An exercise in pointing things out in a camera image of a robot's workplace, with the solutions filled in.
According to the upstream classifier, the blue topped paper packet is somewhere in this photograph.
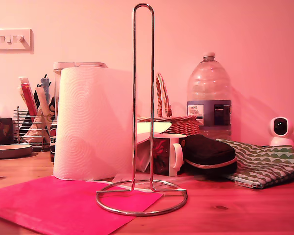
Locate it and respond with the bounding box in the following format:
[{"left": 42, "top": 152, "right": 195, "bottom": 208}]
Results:
[{"left": 40, "top": 73, "right": 52, "bottom": 103}]

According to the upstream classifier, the large clear water bottle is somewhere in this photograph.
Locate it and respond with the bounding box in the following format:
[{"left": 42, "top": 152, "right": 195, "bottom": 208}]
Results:
[{"left": 187, "top": 51, "right": 233, "bottom": 141}]

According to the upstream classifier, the clear container with white lid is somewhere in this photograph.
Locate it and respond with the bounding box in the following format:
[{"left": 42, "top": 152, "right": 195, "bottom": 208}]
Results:
[{"left": 52, "top": 61, "right": 108, "bottom": 121}]

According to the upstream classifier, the metal wire rack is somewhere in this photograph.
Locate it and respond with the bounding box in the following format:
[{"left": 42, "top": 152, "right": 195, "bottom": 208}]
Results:
[{"left": 13, "top": 105, "right": 57, "bottom": 152}]

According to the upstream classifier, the small white round camera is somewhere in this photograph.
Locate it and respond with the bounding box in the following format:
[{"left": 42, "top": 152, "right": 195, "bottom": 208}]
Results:
[{"left": 269, "top": 116, "right": 294, "bottom": 147}]

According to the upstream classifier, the dark floral tissue box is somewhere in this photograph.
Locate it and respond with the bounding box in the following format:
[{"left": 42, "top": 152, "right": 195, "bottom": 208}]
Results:
[{"left": 0, "top": 117, "right": 14, "bottom": 147}]

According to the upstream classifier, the white paper towel roll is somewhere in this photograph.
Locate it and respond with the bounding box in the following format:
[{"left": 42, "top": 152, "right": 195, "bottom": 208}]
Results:
[{"left": 53, "top": 67, "right": 136, "bottom": 181}]

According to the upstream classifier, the grey shallow dish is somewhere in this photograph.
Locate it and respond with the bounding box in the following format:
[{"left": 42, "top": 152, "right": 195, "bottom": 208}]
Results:
[{"left": 0, "top": 143, "right": 33, "bottom": 159}]

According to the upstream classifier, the green wave pattern pouch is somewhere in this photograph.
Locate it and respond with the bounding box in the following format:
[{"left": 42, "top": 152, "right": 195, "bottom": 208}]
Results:
[{"left": 215, "top": 139, "right": 294, "bottom": 189}]

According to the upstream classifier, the red and white paper packet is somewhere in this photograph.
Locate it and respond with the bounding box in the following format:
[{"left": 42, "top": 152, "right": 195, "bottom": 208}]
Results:
[{"left": 18, "top": 76, "right": 39, "bottom": 123}]

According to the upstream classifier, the white mug with red print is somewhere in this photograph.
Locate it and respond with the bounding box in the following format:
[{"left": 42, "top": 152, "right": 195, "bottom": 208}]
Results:
[{"left": 151, "top": 133, "right": 187, "bottom": 177}]

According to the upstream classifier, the black zip case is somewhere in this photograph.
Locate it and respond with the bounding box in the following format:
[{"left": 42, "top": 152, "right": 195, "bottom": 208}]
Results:
[{"left": 181, "top": 134, "right": 238, "bottom": 177}]

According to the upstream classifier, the white wall switch plate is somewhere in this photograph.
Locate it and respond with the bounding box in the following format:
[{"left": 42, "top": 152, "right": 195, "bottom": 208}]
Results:
[{"left": 0, "top": 28, "right": 34, "bottom": 54}]

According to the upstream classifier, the wicker basket with handle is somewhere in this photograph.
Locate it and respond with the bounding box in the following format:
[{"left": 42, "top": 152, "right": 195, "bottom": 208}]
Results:
[{"left": 136, "top": 72, "right": 201, "bottom": 136}]

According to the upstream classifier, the black and white paper packet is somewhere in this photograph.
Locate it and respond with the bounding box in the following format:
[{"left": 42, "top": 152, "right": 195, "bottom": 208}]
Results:
[{"left": 33, "top": 84, "right": 52, "bottom": 138}]

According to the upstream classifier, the pink padded envelope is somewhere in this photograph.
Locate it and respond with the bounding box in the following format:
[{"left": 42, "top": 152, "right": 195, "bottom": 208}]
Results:
[{"left": 0, "top": 175, "right": 164, "bottom": 235}]

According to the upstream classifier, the metallic wire towel stand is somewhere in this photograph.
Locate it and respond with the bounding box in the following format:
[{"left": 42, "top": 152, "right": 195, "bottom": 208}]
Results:
[{"left": 96, "top": 3, "right": 188, "bottom": 217}]

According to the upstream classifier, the Pepsi Max logo can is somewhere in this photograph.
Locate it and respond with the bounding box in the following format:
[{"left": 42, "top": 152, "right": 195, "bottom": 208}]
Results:
[{"left": 50, "top": 119, "right": 58, "bottom": 163}]

